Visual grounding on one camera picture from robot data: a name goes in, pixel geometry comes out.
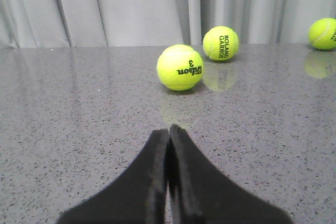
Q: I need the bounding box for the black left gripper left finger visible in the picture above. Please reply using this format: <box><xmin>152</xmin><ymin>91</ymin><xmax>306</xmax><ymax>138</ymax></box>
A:
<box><xmin>57</xmin><ymin>129</ymin><xmax>168</xmax><ymax>223</ymax></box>

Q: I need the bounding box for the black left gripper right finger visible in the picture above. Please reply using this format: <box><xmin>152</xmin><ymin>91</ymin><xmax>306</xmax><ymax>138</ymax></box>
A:
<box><xmin>168</xmin><ymin>124</ymin><xmax>292</xmax><ymax>223</ymax></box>

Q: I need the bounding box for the Wilson 3 tennis ball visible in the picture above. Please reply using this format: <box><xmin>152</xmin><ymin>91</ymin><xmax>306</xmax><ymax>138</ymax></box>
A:
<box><xmin>156</xmin><ymin>45</ymin><xmax>204</xmax><ymax>91</ymax></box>

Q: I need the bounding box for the Roland Garros tennis ball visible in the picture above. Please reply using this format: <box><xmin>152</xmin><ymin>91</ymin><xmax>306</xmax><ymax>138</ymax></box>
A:
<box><xmin>203</xmin><ymin>26</ymin><xmax>239</xmax><ymax>61</ymax></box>

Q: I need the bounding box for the Head Team tennis ball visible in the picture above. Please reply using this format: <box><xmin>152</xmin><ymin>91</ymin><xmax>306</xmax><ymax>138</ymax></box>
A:
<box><xmin>308</xmin><ymin>18</ymin><xmax>335</xmax><ymax>50</ymax></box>

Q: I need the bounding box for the grey pleated curtain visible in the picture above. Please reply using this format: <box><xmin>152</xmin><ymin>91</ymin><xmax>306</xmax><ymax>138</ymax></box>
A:
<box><xmin>1</xmin><ymin>0</ymin><xmax>335</xmax><ymax>48</ymax></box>

